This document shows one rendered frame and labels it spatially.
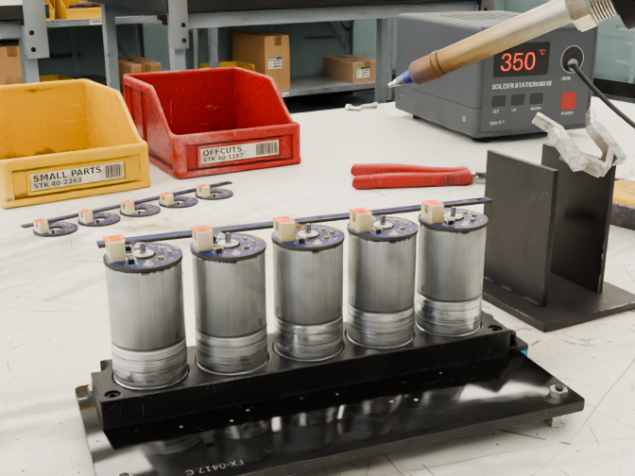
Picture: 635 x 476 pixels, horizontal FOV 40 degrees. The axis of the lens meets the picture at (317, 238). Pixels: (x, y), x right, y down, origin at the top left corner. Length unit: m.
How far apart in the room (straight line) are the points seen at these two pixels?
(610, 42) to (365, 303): 5.70
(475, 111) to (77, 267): 0.38
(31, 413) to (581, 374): 0.20
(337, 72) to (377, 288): 5.07
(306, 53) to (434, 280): 5.26
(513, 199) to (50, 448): 0.22
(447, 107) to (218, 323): 0.50
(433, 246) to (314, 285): 0.05
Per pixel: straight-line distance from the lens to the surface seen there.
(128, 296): 0.28
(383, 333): 0.31
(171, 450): 0.27
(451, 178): 0.60
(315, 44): 5.59
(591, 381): 0.35
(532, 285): 0.40
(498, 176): 0.41
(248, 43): 5.06
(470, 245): 0.31
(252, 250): 0.28
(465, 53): 0.28
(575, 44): 0.77
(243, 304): 0.28
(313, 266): 0.29
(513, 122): 0.74
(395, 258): 0.30
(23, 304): 0.42
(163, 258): 0.28
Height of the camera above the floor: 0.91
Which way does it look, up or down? 19 degrees down
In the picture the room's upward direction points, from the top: straight up
